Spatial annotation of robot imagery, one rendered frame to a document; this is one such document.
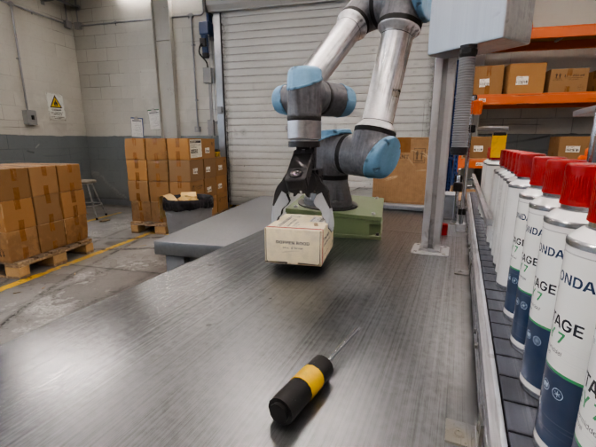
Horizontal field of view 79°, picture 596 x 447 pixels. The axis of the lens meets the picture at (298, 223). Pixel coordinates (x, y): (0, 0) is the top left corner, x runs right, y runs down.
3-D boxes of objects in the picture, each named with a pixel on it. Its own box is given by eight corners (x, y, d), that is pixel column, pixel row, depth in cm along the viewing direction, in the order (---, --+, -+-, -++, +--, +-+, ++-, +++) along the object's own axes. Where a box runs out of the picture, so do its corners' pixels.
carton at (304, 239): (321, 266, 75) (321, 231, 73) (265, 262, 78) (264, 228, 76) (333, 245, 90) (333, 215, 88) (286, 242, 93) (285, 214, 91)
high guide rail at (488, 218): (491, 225, 68) (492, 218, 67) (483, 225, 68) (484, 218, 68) (474, 176, 163) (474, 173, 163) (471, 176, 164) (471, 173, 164)
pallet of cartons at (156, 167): (192, 236, 431) (185, 137, 406) (129, 232, 448) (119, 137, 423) (231, 216, 546) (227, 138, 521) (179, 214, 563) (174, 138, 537)
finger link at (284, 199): (279, 224, 89) (300, 194, 87) (272, 230, 84) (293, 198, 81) (270, 217, 90) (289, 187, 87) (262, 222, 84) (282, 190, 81)
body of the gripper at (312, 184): (324, 192, 87) (325, 141, 84) (317, 198, 79) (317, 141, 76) (293, 192, 89) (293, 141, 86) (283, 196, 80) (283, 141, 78)
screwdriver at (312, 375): (290, 434, 35) (290, 406, 34) (265, 421, 36) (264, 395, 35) (368, 340, 51) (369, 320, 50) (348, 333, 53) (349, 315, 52)
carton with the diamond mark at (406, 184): (430, 205, 147) (436, 137, 141) (372, 201, 155) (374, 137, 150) (434, 195, 174) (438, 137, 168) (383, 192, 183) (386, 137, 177)
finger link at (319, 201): (345, 221, 85) (325, 188, 85) (342, 226, 80) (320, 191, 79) (334, 228, 86) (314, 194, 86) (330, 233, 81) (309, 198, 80)
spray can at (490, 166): (500, 221, 103) (510, 148, 99) (480, 220, 105) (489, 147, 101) (498, 217, 108) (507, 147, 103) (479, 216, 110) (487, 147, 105)
